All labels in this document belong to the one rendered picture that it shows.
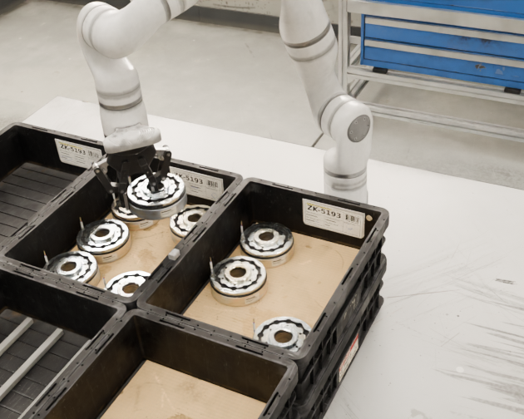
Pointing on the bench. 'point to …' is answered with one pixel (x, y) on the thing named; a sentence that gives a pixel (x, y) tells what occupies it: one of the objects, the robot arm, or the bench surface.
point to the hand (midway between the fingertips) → (139, 196)
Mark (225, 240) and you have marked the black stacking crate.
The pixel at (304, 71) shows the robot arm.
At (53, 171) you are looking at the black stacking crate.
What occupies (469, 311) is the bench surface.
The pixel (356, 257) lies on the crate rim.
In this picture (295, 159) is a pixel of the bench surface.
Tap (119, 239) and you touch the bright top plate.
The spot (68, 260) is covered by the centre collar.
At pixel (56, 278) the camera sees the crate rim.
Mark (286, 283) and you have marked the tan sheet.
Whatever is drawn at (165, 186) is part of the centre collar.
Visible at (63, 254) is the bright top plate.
